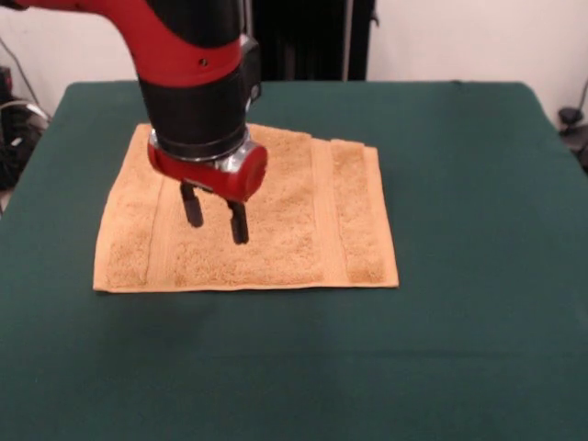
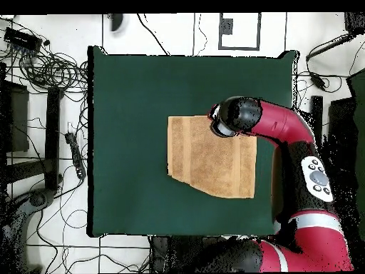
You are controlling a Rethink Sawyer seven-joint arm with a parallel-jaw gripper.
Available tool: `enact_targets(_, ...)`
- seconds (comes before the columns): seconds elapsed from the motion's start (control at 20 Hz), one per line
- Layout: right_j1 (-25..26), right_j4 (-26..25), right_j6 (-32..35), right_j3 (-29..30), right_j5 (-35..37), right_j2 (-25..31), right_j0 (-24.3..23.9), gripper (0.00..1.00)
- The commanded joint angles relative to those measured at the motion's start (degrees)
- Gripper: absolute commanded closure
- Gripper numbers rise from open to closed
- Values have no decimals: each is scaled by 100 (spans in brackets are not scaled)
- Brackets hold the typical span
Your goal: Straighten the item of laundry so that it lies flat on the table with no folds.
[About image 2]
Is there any tan terry towel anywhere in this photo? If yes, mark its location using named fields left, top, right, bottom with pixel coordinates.
left=167, top=114, right=257, bottom=199

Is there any black flat panel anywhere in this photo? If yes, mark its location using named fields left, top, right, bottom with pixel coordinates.
left=327, top=98, right=359, bottom=172
left=0, top=81, right=30, bottom=153

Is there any dark green table cloth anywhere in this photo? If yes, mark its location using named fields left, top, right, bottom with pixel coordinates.
left=86, top=45, right=299, bottom=239

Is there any black upright bar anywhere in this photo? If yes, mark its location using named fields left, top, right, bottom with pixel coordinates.
left=45, top=86, right=62, bottom=191
left=310, top=95, right=324, bottom=138

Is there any black power adapter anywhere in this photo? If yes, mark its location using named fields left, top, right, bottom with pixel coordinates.
left=309, top=71, right=327, bottom=91

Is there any person's dark shoe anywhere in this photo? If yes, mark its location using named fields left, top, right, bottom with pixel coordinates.
left=109, top=13, right=124, bottom=33

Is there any black power strip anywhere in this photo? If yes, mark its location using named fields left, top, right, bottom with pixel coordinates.
left=64, top=131, right=86, bottom=180

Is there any black rod with head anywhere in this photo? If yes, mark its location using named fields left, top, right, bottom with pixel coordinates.
left=305, top=11, right=365, bottom=61

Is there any black stand base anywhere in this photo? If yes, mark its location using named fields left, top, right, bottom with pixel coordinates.
left=5, top=188, right=56, bottom=229

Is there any black electronics box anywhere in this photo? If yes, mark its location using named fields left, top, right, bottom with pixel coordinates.
left=4, top=26, right=43, bottom=52

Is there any grey rectangular frame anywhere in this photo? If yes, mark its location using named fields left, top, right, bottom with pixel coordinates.
left=218, top=12, right=261, bottom=51

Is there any long black cable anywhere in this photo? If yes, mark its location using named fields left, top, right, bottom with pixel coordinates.
left=136, top=12, right=171, bottom=56

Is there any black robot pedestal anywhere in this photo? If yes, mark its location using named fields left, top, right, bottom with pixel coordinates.
left=149, top=235, right=200, bottom=273

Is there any black cable tangle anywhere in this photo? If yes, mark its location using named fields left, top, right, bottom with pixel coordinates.
left=0, top=46, right=89, bottom=95

